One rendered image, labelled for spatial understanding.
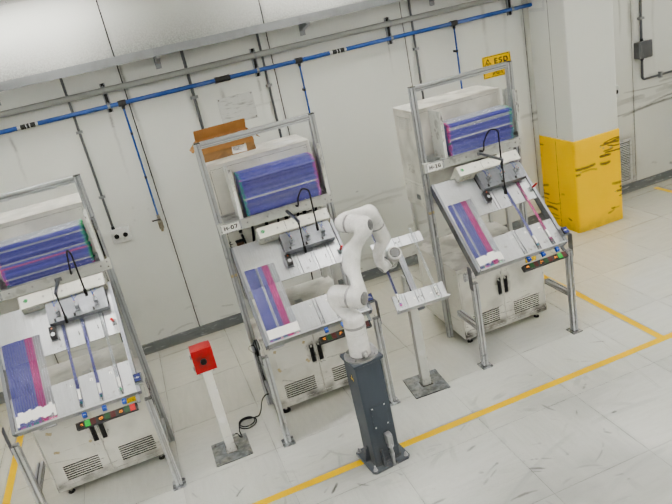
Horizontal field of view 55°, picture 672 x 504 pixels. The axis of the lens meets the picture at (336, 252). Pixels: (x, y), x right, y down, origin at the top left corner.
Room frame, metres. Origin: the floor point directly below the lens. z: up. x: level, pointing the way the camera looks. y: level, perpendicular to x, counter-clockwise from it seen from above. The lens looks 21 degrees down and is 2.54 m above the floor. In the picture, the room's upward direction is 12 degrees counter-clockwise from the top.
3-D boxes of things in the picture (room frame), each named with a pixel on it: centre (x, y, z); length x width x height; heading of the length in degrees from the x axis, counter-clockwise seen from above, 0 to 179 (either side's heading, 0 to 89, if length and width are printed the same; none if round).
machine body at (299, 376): (4.14, 0.36, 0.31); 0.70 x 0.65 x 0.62; 105
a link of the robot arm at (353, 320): (3.16, 0.01, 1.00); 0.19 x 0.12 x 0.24; 51
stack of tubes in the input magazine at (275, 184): (4.03, 0.27, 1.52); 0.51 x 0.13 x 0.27; 105
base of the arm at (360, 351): (3.13, -0.01, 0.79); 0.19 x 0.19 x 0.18
